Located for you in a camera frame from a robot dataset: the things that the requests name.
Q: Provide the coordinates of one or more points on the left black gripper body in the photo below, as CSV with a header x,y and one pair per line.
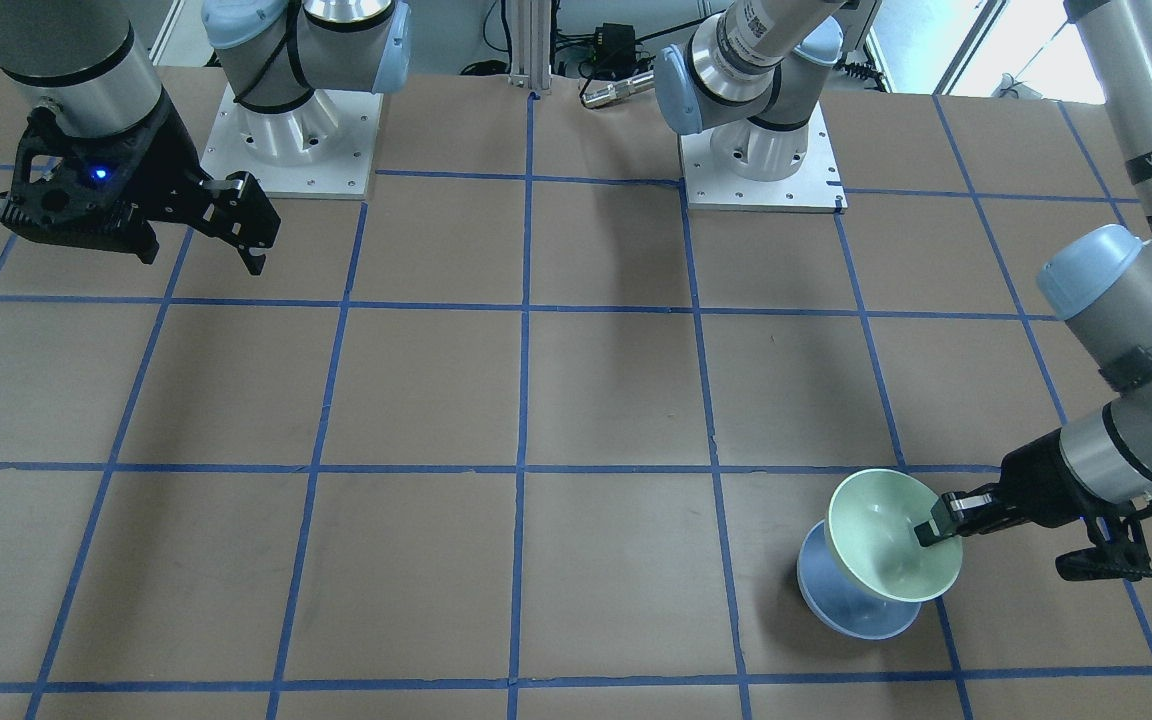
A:
x,y
1034,484

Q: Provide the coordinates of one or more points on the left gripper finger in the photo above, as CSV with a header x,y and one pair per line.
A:
x,y
962,514

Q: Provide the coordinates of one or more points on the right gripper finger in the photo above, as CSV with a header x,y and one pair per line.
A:
x,y
238,212

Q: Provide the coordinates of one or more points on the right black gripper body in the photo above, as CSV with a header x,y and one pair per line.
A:
x,y
168,152

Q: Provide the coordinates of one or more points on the green bowl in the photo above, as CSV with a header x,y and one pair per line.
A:
x,y
870,526

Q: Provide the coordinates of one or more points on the blue bowl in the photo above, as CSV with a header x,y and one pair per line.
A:
x,y
841,604

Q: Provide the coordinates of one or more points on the silver metal cylinder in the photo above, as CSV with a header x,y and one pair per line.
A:
x,y
618,91

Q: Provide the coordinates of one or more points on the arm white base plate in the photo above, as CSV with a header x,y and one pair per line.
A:
x,y
323,150
743,167

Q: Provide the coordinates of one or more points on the aluminium frame post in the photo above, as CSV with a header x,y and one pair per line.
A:
x,y
530,44

